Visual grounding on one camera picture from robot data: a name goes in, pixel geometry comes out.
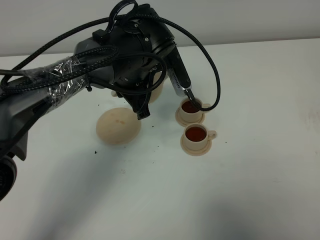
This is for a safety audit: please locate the beige teapot saucer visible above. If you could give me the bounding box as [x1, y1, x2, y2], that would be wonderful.
[95, 107, 142, 145]

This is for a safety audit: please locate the black braided camera cable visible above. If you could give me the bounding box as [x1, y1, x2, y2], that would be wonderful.
[0, 13, 223, 111]

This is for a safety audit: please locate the beige teapot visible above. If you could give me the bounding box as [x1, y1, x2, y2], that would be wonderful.
[111, 72, 167, 104]

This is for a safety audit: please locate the beige cup saucer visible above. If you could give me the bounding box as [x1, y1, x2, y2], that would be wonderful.
[175, 108, 205, 127]
[180, 137, 212, 157]

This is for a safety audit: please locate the beige teacup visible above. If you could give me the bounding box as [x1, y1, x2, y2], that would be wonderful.
[182, 123, 217, 151]
[179, 98, 205, 114]

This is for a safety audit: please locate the beige near cup saucer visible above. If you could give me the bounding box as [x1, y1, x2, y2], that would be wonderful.
[180, 137, 212, 157]

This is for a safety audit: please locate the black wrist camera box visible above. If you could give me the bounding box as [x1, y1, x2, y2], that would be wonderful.
[165, 46, 192, 97]

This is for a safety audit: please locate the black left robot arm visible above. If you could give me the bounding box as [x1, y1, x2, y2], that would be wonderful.
[0, 0, 176, 198]

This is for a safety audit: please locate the beige far teacup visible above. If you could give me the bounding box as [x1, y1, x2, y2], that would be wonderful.
[179, 98, 205, 114]

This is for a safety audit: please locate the beige far cup saucer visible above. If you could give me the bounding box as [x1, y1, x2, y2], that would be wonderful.
[175, 108, 205, 127]

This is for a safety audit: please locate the beige near teacup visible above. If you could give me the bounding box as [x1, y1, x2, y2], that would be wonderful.
[182, 123, 217, 151]

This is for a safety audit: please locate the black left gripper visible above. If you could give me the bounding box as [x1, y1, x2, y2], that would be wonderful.
[109, 59, 160, 120]

